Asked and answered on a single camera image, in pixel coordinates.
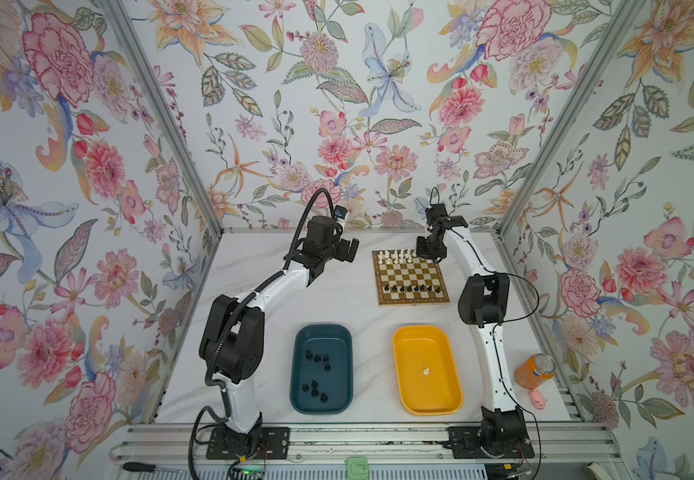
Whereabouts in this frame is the green clip on rail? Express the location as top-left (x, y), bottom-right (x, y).
top-left (346, 457), bottom-right (370, 480)

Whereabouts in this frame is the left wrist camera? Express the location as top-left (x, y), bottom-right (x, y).
top-left (334, 205), bottom-right (349, 229)

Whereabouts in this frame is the orange drink can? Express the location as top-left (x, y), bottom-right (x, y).
top-left (515, 353), bottom-right (556, 390)

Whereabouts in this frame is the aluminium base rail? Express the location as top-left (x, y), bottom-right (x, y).
top-left (110, 422), bottom-right (621, 467)

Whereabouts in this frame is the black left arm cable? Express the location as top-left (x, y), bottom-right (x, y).
top-left (187, 187), bottom-right (337, 480)

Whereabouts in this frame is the black screwdriver handle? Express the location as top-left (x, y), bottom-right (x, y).
top-left (122, 461), bottom-right (157, 473)

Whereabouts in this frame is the dark teal plastic tray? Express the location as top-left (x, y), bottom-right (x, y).
top-left (290, 324), bottom-right (354, 415)

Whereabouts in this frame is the pink pig toy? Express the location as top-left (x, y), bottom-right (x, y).
top-left (529, 389), bottom-right (547, 410)

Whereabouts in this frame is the yellow plastic tray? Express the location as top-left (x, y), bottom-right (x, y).
top-left (393, 325), bottom-right (464, 417)

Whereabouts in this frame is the wooden chess board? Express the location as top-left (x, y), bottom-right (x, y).
top-left (372, 249), bottom-right (450, 306)

